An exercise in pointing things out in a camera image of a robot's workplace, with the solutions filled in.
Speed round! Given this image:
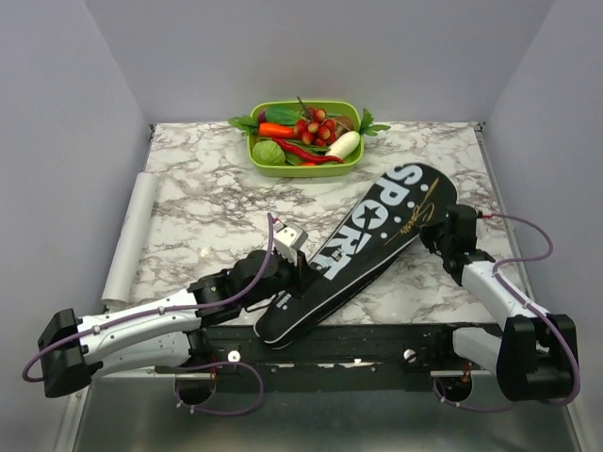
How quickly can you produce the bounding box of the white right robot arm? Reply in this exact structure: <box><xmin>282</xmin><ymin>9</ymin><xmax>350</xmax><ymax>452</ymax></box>
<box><xmin>419</xmin><ymin>204</ymin><xmax>580</xmax><ymax>406</ymax></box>

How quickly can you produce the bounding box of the orange toy carrot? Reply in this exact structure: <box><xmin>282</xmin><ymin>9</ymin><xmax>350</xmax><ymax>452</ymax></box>
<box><xmin>258</xmin><ymin>122</ymin><xmax>298</xmax><ymax>139</ymax></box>

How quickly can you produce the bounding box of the black racket cover bag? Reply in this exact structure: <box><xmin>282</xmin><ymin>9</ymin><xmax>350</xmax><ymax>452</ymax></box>
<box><xmin>253</xmin><ymin>163</ymin><xmax>458</xmax><ymax>349</ymax></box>

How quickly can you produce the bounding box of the green plastic basket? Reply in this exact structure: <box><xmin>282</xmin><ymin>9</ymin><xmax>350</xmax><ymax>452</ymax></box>
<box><xmin>229</xmin><ymin>98</ymin><xmax>374</xmax><ymax>178</ymax></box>

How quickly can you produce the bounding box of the white toy radish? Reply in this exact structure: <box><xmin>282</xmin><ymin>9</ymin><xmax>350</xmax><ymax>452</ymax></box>
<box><xmin>325</xmin><ymin>131</ymin><xmax>361</xmax><ymax>160</ymax></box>

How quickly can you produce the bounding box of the brown toy mushroom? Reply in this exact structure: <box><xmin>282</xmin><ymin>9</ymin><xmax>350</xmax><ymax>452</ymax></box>
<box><xmin>334</xmin><ymin>116</ymin><xmax>355</xmax><ymax>132</ymax></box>

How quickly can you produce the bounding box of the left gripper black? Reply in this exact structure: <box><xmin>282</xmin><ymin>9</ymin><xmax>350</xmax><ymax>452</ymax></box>
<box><xmin>240</xmin><ymin>248</ymin><xmax>324</xmax><ymax>310</ymax></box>

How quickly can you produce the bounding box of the red toy chili pepper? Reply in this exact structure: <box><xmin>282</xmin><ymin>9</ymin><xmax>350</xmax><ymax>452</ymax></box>
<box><xmin>272</xmin><ymin>138</ymin><xmax>343</xmax><ymax>164</ymax></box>

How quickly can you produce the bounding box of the red toy cherry bunch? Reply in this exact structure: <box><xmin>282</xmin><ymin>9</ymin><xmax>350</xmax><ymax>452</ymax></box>
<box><xmin>293</xmin><ymin>98</ymin><xmax>337</xmax><ymax>147</ymax></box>

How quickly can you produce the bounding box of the white shuttlecock tube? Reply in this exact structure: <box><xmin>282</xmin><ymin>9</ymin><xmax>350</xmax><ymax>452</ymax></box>
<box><xmin>101</xmin><ymin>172</ymin><xmax>159</xmax><ymax>302</ymax></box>

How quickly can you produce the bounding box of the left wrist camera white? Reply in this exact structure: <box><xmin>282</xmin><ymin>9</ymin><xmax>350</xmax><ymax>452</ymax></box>
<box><xmin>274</xmin><ymin>225</ymin><xmax>308</xmax><ymax>266</ymax></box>

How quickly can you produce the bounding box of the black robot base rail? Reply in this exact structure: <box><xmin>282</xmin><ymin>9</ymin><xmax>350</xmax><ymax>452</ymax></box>
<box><xmin>174</xmin><ymin>324</ymin><xmax>479</xmax><ymax>403</ymax></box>

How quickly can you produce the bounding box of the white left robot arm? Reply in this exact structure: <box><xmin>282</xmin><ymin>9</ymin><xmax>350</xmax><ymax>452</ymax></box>
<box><xmin>33</xmin><ymin>250</ymin><xmax>322</xmax><ymax>398</ymax></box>

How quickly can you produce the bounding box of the green toy cabbage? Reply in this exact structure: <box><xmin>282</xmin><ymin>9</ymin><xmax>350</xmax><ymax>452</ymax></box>
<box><xmin>252</xmin><ymin>140</ymin><xmax>286</xmax><ymax>166</ymax></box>

